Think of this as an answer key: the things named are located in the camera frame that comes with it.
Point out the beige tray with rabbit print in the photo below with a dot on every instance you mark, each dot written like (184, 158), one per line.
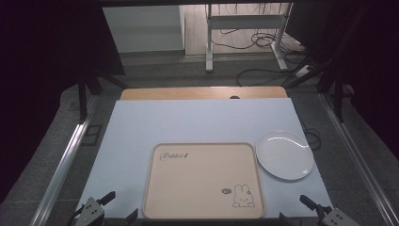
(200, 185)

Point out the white cabinet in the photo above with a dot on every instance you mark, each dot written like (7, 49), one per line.
(142, 28)

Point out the black floor frame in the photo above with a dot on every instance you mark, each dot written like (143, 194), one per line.
(91, 135)

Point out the white table mat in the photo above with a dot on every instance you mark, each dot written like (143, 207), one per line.
(188, 122)

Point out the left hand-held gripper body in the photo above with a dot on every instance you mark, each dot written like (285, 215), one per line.
(90, 213)

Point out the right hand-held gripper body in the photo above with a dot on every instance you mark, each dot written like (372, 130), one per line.
(339, 219)

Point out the wooden desk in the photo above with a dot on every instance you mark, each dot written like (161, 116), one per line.
(188, 93)

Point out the aluminium rail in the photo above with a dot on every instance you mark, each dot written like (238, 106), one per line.
(64, 164)
(354, 153)

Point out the white plate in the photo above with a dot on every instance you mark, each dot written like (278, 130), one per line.
(284, 155)

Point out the white metal desk frame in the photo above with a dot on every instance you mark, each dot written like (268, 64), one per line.
(244, 21)

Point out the black metal stand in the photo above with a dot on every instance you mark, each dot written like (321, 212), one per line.
(338, 91)
(82, 100)

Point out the white power strip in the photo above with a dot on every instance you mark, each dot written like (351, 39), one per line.
(302, 71)

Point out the dark curtain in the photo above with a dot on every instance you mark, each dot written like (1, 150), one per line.
(376, 62)
(40, 62)

